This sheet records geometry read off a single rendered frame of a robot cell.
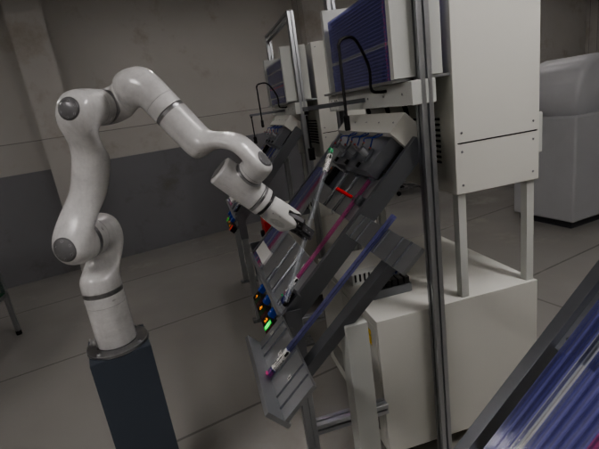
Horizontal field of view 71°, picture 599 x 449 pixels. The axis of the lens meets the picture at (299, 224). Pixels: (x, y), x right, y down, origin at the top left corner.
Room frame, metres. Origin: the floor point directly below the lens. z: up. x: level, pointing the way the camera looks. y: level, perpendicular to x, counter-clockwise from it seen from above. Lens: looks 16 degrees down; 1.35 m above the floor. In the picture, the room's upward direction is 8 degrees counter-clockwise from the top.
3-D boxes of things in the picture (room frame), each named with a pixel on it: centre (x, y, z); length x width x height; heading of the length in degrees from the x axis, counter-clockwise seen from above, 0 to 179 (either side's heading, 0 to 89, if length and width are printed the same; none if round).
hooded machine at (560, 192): (3.79, -2.57, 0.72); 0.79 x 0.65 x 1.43; 115
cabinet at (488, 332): (1.68, -0.45, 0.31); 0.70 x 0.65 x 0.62; 12
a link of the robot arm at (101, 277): (1.27, 0.64, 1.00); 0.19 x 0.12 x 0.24; 169
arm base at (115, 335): (1.24, 0.64, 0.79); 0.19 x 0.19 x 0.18
